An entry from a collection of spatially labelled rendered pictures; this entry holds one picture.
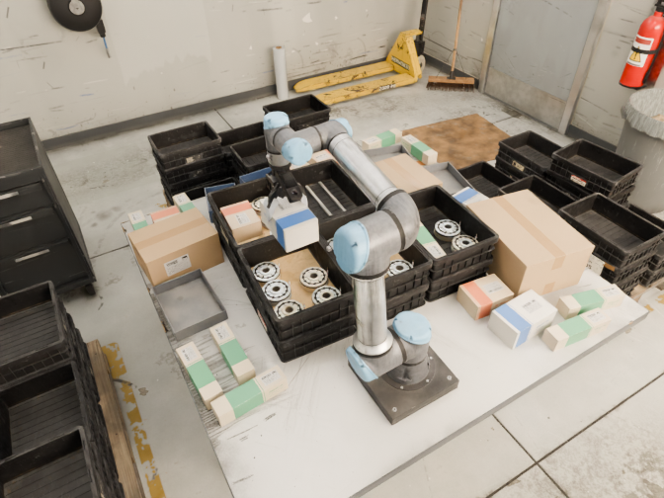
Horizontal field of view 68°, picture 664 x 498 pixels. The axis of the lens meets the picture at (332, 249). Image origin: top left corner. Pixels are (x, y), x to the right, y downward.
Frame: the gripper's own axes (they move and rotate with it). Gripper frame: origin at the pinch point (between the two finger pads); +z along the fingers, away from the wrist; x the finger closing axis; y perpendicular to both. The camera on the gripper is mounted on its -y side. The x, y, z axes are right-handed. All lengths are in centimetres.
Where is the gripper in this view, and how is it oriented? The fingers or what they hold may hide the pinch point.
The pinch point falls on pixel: (288, 215)
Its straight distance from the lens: 166.1
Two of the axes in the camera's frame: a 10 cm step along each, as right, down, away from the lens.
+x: -8.7, 3.4, -3.6
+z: 0.2, 7.5, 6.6
